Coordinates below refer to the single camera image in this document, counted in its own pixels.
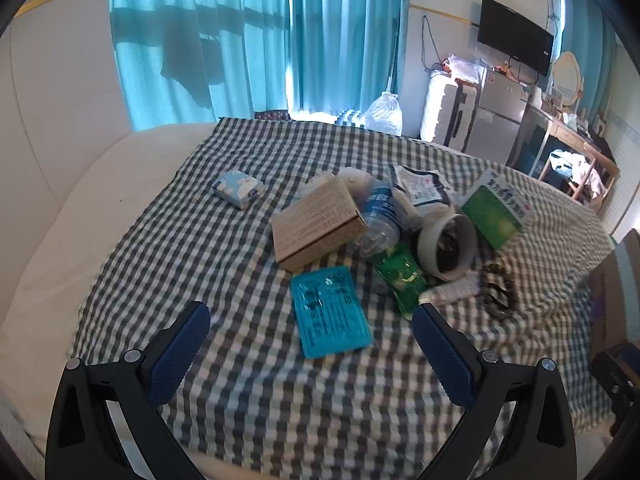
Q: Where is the large clear water jug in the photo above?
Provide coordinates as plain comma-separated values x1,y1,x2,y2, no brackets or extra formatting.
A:
366,92,403,136

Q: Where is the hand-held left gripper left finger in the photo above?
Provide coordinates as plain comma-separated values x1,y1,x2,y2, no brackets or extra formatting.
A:
45,301,212,480

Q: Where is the large cardboard box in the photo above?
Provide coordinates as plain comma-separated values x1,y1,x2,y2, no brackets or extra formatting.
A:
590,230,640,356

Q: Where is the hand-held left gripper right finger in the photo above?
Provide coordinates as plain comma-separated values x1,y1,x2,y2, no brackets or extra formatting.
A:
410,302,578,480

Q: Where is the white mop handle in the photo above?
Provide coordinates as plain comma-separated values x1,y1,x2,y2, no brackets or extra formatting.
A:
387,0,403,96

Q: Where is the light clothes pile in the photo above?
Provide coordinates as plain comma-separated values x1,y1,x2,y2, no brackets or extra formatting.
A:
550,150,606,196

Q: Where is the wooden chair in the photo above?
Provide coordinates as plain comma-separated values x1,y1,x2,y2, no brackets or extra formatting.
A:
547,150,608,207

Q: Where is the blue white tissue pack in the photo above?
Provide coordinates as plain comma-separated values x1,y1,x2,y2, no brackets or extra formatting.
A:
212,170,265,209

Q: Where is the clear plastic bag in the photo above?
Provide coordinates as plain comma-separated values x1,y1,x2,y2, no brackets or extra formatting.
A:
442,54,488,83

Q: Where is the clear plastic water bottle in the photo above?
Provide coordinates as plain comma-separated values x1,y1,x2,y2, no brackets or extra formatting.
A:
356,180,401,261

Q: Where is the silver small fridge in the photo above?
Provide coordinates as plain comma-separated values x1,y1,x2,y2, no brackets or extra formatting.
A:
465,67,531,166

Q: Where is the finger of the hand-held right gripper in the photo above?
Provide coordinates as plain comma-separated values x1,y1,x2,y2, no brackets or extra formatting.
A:
590,342,638,413

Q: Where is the oval wooden mirror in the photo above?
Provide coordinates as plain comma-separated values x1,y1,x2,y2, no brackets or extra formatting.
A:
552,51,585,108

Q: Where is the grey white checkered cloth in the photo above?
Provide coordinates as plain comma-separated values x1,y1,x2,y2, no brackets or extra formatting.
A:
67,117,618,478

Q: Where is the black bag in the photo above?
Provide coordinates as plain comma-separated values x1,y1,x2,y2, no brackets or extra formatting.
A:
595,125,621,161

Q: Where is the dark wall cable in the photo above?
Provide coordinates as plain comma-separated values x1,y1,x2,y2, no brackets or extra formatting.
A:
421,15,442,72

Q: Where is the teal packet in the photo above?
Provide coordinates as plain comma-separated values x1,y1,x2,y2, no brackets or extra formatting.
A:
290,267,373,359

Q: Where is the white squeeze tube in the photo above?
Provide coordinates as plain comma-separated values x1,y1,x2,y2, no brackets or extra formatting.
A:
419,279,482,306

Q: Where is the black wall television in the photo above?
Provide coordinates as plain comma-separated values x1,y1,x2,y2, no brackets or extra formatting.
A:
477,0,555,77

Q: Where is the small brown carton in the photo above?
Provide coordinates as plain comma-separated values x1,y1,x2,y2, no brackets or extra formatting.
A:
271,174,368,273

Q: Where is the pack of water bottles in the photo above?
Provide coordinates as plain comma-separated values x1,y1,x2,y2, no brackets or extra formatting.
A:
336,109,368,131

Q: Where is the wooden desk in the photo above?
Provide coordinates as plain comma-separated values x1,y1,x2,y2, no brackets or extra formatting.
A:
520,105,621,211

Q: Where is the green white medicine box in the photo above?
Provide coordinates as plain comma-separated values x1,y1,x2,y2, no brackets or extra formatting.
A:
460,167,531,251

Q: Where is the green snack packet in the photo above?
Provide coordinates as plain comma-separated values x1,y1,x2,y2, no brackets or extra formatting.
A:
375,245,431,316

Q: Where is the white louvered wardrobe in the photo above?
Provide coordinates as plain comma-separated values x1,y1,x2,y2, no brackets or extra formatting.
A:
597,100,640,238

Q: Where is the teal window curtain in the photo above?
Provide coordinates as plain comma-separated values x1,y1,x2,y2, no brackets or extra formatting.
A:
107,0,292,132
557,0,622,126
286,0,404,116

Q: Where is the white printed pouch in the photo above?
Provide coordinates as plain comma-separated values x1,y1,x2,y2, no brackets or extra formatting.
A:
390,165,453,208

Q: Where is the white suitcase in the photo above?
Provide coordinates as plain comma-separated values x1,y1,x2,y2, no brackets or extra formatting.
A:
420,72,481,153

